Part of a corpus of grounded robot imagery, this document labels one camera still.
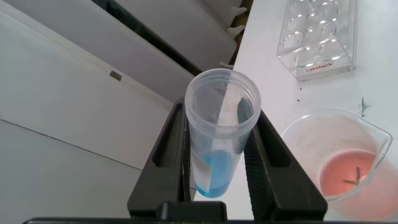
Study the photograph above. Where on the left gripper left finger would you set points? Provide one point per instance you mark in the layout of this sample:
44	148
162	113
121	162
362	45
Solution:
158	183

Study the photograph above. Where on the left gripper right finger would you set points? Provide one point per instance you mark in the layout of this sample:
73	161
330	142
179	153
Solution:
280	186

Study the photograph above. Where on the blue pigment test tube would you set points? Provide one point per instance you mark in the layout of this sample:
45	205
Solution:
217	174

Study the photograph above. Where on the clear glass beaker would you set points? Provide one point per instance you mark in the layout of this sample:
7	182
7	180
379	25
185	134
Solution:
348	174

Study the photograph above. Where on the clear acrylic test tube rack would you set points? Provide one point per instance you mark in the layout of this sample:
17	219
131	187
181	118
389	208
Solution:
314	46

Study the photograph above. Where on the white folding partition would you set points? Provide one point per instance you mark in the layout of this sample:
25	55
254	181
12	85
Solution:
186	31
62	124

